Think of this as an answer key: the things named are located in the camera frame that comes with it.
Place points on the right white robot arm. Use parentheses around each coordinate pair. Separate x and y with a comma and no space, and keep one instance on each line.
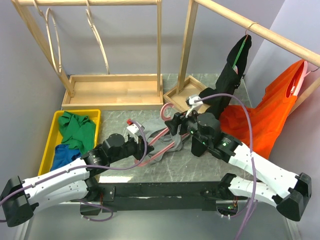
(287,191)

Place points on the black garment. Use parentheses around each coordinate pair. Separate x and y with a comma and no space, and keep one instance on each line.
(228,80)

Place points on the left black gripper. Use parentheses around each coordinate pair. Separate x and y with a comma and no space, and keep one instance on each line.
(139,147)

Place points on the wooden clothes rack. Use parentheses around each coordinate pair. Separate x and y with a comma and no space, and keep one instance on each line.
(107,92)
(188,85)

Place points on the green garment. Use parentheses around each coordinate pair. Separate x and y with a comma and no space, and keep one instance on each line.
(77,131)

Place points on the left wooden clothes rack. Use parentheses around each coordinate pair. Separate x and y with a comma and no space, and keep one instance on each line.
(107,92)

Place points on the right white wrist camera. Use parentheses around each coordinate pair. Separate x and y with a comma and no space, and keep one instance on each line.
(194,104)

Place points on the green plastic hanger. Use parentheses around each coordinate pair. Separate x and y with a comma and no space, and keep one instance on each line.
(234,65)

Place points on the light pink hanger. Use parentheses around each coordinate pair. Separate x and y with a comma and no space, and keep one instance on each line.
(300,72)

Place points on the blue garment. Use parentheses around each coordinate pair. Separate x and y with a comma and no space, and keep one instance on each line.
(63,155)

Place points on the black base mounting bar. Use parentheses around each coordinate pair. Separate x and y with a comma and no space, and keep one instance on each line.
(134,196)

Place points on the middle beige wooden hanger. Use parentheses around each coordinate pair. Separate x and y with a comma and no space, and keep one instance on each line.
(97,35)

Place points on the grey tank top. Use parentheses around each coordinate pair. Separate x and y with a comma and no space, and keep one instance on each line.
(164,144)

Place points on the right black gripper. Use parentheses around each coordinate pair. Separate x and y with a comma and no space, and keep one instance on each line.
(179,119)

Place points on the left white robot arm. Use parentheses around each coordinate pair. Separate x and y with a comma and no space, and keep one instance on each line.
(21,199)

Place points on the right wooden clothes rack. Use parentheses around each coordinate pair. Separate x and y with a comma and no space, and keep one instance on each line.
(188,85)

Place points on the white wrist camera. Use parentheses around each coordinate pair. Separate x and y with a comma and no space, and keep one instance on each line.
(133,131)
(194,104)

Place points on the pink plastic hanger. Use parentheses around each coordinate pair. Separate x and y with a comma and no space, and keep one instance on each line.
(158,136)

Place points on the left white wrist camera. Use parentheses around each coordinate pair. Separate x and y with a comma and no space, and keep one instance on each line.
(133,131)

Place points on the orange garment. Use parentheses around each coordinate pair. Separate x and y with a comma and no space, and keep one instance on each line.
(267,119)

